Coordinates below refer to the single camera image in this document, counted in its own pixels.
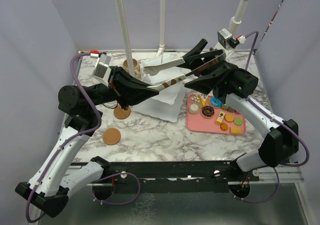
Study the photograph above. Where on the wooden coaster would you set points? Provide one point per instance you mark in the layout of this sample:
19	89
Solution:
111	136
121	113

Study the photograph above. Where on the chocolate sprinkle donut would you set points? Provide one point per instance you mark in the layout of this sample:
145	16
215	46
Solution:
207	111

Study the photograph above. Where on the blue glazed donut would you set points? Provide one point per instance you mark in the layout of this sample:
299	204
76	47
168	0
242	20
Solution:
215	102

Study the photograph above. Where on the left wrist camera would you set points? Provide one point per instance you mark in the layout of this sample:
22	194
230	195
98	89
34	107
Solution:
102	71

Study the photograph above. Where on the left white pvc pole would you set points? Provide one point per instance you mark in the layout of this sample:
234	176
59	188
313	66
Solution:
125	35

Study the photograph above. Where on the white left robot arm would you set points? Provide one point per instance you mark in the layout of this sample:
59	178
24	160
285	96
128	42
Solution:
49	189

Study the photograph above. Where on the middle white pvc pole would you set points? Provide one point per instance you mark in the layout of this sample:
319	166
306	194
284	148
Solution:
162	15

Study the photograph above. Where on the wooden coaster far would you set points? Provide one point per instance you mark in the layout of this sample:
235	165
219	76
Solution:
121	113

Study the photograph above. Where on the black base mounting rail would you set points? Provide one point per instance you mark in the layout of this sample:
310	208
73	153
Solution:
180	176

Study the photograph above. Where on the orange sandwich biscuit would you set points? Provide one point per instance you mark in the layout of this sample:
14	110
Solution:
229	118

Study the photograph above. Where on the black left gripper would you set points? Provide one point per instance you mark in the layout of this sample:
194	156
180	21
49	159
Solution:
128	90

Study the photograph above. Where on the white round cake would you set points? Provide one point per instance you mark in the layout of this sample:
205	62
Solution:
193	109

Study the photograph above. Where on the green swiss roll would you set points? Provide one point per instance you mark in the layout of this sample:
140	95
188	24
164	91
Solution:
225	107

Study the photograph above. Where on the three tier white stand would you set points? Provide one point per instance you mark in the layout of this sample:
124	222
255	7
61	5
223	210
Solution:
165	106

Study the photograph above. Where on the yellow cake slice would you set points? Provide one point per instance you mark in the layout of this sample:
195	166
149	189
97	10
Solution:
203	101

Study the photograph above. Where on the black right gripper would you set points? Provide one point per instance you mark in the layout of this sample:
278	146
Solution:
209	77

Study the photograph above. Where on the yellow sponge cake square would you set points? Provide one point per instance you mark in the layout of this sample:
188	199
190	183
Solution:
220	118

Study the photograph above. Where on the wooden coaster near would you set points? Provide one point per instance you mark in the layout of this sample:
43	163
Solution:
111	136

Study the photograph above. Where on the pink serving tray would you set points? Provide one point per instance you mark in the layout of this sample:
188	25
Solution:
198	123

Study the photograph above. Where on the green round biscuit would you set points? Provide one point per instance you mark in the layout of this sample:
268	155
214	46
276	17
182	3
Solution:
238	121

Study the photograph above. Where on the yellow rectangular biscuit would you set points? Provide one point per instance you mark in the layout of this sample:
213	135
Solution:
235	130

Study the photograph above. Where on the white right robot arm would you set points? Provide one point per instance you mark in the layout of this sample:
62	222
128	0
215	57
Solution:
280	137

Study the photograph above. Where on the orange chip cookie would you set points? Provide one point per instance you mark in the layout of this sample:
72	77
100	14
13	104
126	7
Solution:
224	126

